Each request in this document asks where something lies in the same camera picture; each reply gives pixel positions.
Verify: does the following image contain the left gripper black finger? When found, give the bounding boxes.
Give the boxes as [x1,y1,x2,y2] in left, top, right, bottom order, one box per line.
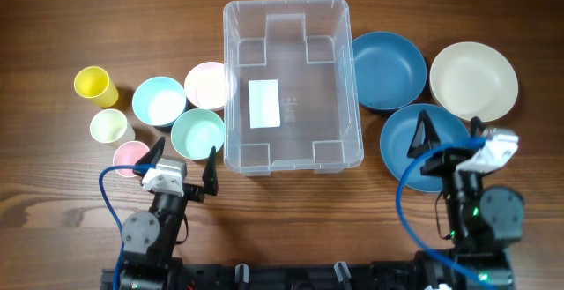
[133,137,166,175]
[202,146,219,196]

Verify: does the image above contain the pink cup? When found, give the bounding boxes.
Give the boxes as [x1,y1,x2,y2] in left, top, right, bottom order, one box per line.
[113,141,149,166]

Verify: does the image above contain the dark blue plate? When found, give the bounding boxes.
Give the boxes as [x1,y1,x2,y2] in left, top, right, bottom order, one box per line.
[380,104,470,180]
[352,32,427,111]

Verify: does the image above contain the cream plate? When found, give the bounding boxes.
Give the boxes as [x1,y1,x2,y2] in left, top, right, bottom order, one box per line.
[429,41,519,122]

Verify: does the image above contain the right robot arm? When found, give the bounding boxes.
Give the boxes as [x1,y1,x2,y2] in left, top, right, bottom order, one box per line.
[400,111,524,289]

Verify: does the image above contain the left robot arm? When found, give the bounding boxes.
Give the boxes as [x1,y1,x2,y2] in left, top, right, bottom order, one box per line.
[112,138,219,289]

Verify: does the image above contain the mint green bowl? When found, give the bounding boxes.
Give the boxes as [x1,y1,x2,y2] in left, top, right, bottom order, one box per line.
[171,108,225,160]

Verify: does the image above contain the cream cup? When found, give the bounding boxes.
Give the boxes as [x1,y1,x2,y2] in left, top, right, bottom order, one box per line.
[89,108,136,148]

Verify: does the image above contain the light blue bowl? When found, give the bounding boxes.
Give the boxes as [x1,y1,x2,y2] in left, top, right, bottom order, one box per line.
[132,77,188,128]

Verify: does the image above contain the pink bowl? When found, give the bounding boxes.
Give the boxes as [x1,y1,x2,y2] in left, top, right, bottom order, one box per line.
[184,62,226,111]

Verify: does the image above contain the white label in bin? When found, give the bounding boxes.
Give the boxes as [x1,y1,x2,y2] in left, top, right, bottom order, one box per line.
[249,79,281,129]

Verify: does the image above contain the yellow cup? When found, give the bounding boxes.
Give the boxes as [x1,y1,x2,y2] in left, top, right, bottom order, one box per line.
[74,66,119,108]

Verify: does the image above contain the clear plastic storage bin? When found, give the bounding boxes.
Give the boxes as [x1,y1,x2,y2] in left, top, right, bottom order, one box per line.
[223,0,364,176]

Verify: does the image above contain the right blue cable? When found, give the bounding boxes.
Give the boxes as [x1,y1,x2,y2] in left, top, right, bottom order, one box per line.
[395,136,497,290]

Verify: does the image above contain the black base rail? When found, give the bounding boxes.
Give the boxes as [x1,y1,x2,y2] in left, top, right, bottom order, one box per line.
[123,260,515,290]

